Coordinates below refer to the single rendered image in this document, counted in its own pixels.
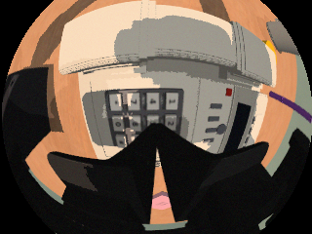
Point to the yellow disc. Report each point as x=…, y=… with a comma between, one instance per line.
x=268, y=43

